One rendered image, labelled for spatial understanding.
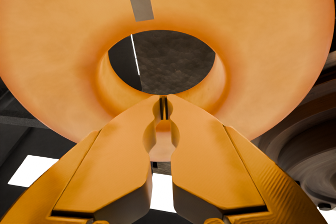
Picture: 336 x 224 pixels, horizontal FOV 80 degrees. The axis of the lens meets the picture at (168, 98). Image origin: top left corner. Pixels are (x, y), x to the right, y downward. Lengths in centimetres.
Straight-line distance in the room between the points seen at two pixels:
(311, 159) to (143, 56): 41
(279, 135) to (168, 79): 31
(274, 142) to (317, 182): 11
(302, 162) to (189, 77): 31
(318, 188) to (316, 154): 15
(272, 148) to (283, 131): 6
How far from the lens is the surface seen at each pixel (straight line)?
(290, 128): 41
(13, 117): 735
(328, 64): 37
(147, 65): 55
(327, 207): 57
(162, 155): 16
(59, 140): 956
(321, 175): 48
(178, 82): 57
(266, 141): 45
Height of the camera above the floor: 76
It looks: 45 degrees up
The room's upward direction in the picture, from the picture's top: 176 degrees clockwise
